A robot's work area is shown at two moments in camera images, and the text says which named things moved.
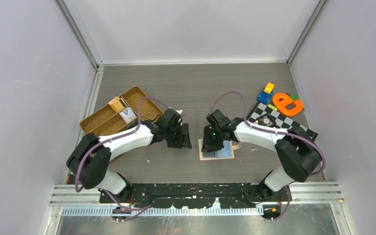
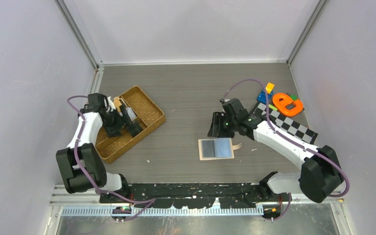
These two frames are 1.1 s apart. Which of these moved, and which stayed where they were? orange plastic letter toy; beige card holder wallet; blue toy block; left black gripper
Moved: left black gripper
Stayed: orange plastic letter toy; blue toy block; beige card holder wallet
